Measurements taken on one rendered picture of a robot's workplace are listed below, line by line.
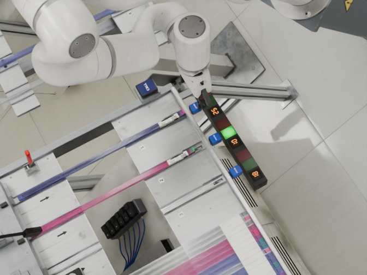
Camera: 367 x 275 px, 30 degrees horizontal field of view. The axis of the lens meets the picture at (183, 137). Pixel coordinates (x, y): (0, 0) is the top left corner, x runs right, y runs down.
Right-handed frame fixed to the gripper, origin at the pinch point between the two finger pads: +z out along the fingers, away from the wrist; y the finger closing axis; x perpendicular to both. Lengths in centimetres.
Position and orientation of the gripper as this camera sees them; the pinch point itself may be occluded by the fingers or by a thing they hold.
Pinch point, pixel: (194, 91)
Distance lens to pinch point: 182.8
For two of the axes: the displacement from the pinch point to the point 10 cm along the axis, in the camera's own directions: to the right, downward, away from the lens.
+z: 0.3, 4.0, 9.2
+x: -8.7, 4.6, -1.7
